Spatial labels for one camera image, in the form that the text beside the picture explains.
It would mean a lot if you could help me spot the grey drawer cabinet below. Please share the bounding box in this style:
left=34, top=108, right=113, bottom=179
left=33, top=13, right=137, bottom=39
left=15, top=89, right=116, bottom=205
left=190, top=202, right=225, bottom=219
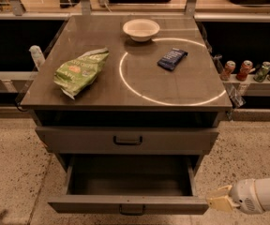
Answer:
left=19, top=14, right=233, bottom=157

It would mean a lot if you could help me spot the white plastic bottle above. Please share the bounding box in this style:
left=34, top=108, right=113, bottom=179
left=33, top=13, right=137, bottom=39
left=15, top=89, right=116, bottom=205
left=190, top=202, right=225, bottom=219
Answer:
left=29, top=45, right=45, bottom=69

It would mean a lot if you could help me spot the red soda can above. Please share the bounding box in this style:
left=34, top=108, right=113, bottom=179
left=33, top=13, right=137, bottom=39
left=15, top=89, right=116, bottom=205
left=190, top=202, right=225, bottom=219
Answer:
left=220, top=61, right=236, bottom=81

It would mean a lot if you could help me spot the green soda can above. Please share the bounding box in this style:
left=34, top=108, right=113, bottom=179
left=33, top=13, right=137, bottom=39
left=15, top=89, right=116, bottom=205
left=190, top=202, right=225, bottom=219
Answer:
left=253, top=61, right=270, bottom=83

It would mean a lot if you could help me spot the grey drawer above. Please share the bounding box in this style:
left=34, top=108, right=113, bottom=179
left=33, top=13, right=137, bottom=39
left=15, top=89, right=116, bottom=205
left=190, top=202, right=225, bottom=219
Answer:
left=36, top=127, right=218, bottom=155
left=49, top=155, right=208, bottom=216

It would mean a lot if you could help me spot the grey top drawer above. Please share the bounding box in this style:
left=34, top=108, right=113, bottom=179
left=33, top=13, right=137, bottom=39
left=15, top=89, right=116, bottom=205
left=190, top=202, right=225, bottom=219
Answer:
left=36, top=127, right=218, bottom=155

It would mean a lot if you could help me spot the orange-red soda can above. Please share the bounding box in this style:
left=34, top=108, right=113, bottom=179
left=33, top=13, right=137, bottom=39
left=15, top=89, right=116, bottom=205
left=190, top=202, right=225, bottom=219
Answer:
left=236, top=60, right=253, bottom=81

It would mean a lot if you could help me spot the clear plastic holder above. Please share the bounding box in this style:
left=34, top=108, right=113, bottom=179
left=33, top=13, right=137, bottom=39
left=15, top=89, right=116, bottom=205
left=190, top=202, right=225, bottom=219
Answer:
left=213, top=54, right=245, bottom=108

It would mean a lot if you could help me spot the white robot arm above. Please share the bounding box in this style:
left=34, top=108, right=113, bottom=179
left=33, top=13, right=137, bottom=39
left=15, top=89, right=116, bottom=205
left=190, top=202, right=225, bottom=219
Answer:
left=205, top=177, right=270, bottom=215

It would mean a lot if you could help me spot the blue snack packet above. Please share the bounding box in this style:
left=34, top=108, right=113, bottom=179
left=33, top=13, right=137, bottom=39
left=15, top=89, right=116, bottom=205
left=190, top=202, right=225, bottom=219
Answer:
left=157, top=48, right=188, bottom=71

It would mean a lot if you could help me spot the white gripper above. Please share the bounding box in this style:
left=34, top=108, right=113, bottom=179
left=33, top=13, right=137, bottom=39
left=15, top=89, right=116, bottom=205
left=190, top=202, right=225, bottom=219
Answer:
left=205, top=179, right=263, bottom=214

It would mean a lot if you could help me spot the green chip bag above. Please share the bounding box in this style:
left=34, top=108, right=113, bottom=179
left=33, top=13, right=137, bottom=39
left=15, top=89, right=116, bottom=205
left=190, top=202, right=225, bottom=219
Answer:
left=53, top=48, right=109, bottom=99

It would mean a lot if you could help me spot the white bowl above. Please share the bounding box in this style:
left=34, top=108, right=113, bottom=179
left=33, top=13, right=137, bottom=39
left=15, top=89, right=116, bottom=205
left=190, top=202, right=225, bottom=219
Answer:
left=123, top=19, right=160, bottom=42

